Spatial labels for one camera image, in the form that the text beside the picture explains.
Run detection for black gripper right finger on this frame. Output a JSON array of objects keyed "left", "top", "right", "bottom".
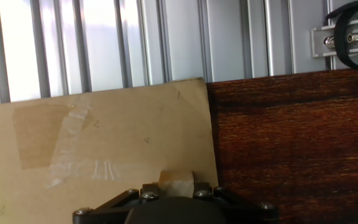
[{"left": 193, "top": 181, "right": 280, "bottom": 224}]

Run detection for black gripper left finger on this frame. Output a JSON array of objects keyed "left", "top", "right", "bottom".
[{"left": 72, "top": 182, "right": 160, "bottom": 224}]

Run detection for small wooden block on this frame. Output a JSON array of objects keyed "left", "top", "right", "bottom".
[{"left": 158, "top": 170, "right": 196, "bottom": 198}]

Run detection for brown cardboard sheet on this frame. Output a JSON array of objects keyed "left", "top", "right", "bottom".
[{"left": 0, "top": 77, "right": 219, "bottom": 224}]

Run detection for black strap loop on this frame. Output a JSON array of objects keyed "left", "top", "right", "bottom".
[{"left": 324, "top": 0, "right": 358, "bottom": 75}]

